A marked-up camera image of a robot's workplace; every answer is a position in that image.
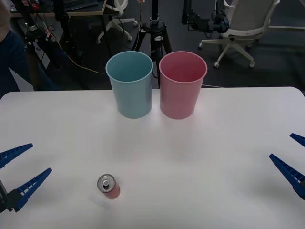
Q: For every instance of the black equipment stand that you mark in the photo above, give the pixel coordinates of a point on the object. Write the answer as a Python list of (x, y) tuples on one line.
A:
[(64, 28)]

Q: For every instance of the red drink can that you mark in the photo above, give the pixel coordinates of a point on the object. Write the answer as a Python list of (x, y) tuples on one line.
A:
[(112, 190)]

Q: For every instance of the pale blue plastic bin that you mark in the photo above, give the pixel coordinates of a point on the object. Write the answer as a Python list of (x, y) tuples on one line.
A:
[(133, 100)]

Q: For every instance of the wood-edged desk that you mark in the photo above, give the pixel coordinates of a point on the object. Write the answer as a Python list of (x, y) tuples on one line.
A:
[(78, 9)]

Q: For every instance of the black background robot arm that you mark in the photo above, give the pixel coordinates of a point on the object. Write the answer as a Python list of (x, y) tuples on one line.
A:
[(200, 22)]

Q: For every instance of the white office chair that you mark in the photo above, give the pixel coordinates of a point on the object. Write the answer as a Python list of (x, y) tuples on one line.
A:
[(114, 22), (247, 16)]

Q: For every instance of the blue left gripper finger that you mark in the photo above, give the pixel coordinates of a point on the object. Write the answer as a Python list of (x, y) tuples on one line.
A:
[(14, 153), (31, 188)]

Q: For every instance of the person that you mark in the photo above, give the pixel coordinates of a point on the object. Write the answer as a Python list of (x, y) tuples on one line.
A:
[(12, 59)]

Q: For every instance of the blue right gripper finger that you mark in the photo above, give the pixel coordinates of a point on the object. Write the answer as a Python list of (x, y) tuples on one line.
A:
[(291, 175), (299, 138)]

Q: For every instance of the pink plastic bin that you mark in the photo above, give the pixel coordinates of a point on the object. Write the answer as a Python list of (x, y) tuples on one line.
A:
[(178, 100)]

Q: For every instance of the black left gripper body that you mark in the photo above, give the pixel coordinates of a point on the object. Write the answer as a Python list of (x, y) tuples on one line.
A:
[(3, 200)]

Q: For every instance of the black camera tripod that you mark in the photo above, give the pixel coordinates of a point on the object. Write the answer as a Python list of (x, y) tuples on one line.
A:
[(156, 35)]

